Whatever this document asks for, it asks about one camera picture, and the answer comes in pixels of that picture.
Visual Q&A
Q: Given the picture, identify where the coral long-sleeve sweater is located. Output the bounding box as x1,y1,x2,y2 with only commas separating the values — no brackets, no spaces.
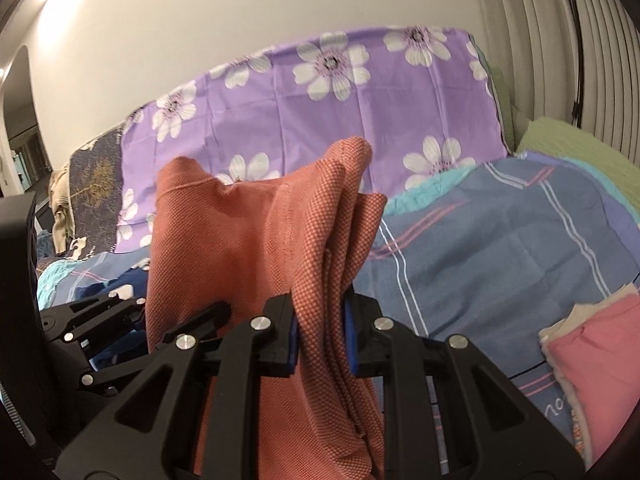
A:
145,136,386,479

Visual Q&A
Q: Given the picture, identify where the pink folded clothes stack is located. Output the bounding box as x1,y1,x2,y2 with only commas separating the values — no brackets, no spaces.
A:
538,284,639,466

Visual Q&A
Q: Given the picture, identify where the teal star blanket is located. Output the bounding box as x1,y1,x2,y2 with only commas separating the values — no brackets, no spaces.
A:
37,259,80,311

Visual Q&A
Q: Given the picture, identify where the navy star fleece garment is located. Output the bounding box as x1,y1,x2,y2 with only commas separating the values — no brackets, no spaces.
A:
74,261,150,370

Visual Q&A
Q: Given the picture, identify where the beige cloth bundle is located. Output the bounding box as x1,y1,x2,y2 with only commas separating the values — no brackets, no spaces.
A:
48,164,75,255

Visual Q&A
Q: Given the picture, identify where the dark tree-print pillow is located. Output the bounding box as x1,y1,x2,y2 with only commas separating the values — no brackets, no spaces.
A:
68,124,124,260

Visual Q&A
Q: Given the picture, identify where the blue plaid bed sheet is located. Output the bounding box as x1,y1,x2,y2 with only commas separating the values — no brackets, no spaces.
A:
37,152,640,461

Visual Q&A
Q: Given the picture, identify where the green blanket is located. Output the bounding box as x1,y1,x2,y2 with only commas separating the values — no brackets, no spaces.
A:
466,40,639,218

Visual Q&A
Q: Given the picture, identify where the purple floral pillow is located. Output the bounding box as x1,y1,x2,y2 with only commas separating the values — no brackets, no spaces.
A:
115,25,508,252

